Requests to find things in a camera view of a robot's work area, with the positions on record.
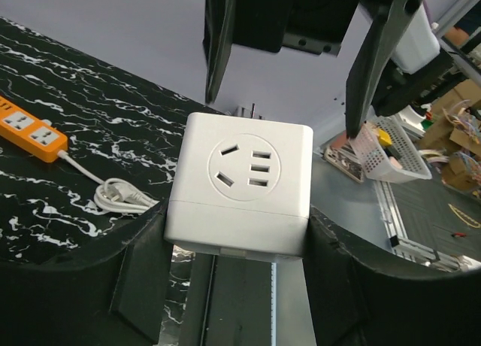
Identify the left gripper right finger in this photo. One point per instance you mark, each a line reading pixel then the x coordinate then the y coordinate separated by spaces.
pixel 360 294

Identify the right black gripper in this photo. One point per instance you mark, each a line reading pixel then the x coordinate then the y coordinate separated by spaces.
pixel 310 26

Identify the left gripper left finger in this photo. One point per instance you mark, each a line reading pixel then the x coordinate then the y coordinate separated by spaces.
pixel 110 291

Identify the white cube socket adapter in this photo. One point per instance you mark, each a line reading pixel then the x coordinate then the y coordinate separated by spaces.
pixel 241 188

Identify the orange power strip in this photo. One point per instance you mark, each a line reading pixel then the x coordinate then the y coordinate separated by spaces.
pixel 31 134

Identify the white perforated plastic basket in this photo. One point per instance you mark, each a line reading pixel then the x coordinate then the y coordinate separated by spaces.
pixel 386 153

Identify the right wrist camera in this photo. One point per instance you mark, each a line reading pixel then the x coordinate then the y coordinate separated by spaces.
pixel 418 45

